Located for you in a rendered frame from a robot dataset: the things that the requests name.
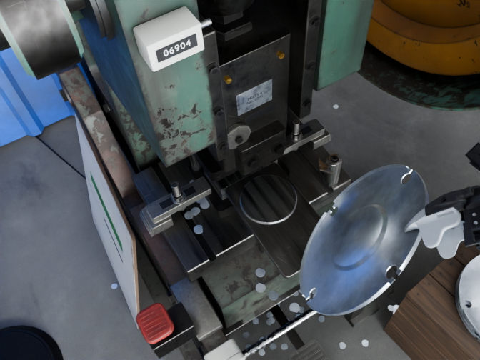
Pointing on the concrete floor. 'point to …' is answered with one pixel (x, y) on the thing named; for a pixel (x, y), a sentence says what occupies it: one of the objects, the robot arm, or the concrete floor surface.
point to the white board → (111, 223)
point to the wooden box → (435, 315)
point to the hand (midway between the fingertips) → (414, 225)
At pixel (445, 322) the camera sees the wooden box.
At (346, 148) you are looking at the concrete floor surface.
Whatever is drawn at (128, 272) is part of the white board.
